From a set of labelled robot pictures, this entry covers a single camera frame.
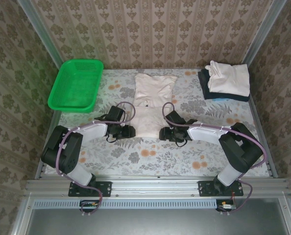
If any cream t-shirt with robot print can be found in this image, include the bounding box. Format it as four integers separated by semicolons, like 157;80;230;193
130;73;178;139

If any floral tablecloth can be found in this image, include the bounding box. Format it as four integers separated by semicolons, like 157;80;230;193
44;68;271;177

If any folded dark navy t-shirt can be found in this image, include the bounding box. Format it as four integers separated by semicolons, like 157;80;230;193
197;68;250;102

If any green plastic basket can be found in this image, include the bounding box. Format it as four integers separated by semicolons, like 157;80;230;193
48;59;104;114

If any black connector box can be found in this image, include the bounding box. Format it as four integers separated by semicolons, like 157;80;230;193
79;199;100;213
216;199;237;212

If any grey metal panel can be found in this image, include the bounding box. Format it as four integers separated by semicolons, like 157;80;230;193
25;208;291;235

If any aluminium mounting rail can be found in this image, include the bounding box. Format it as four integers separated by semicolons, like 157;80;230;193
25;176;290;197

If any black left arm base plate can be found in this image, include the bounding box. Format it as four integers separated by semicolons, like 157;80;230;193
68;180;112;197

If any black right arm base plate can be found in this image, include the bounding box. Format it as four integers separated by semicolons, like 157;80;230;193
198;180;244;197

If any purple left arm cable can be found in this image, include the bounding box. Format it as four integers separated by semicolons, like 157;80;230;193
54;101;136;217

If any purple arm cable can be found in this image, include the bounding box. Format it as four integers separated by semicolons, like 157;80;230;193
54;101;136;217
162;102;268;216

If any grey slotted cable duct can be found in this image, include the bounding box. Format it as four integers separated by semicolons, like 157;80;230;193
32;198;221;210

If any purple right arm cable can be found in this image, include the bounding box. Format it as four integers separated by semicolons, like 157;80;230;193
162;102;268;216

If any aluminium frame post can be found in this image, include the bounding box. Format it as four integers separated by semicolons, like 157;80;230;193
242;0;289;68
16;0;64;68

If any aluminium lower frame strut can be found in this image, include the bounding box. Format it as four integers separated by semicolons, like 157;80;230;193
277;197;291;235
10;195;35;235

